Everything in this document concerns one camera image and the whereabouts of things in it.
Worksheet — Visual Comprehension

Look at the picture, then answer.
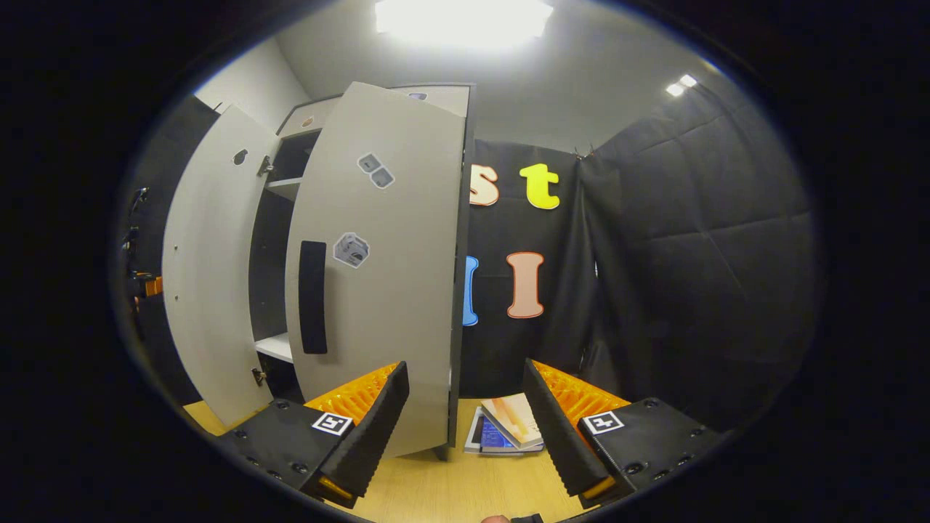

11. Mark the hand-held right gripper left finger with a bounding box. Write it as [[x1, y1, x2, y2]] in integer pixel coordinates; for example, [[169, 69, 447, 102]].
[[218, 361, 410, 509]]

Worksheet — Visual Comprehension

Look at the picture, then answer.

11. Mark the white shoe cabinet door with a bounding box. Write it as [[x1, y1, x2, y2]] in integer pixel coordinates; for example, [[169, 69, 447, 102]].
[[161, 104, 280, 429], [285, 81, 467, 460]]

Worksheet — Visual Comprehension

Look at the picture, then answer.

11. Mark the white shoe cabinet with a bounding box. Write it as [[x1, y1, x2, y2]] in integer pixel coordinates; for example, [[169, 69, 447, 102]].
[[247, 82, 478, 462]]

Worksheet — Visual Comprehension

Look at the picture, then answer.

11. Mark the large ceiling light panel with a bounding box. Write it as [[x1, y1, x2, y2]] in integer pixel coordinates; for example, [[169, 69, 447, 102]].
[[374, 0, 554, 50]]

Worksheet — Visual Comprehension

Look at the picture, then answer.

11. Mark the blue cover book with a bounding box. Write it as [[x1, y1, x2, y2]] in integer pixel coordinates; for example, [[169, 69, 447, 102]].
[[464, 405, 544, 455]]

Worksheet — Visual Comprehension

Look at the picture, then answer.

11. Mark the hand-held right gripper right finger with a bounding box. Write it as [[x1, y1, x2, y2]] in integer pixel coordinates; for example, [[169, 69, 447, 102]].
[[523, 358, 727, 509]]

